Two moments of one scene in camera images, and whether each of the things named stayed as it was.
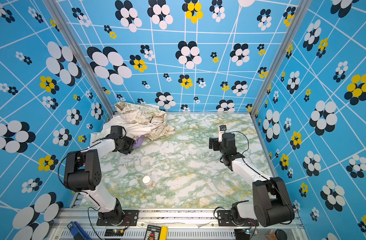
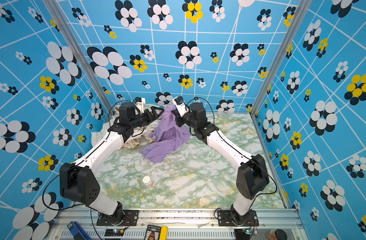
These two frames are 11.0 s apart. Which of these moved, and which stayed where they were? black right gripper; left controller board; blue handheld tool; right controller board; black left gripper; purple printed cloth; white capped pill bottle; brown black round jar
Moved: black left gripper; purple printed cloth; black right gripper
Stayed: brown black round jar; blue handheld tool; left controller board; right controller board; white capped pill bottle
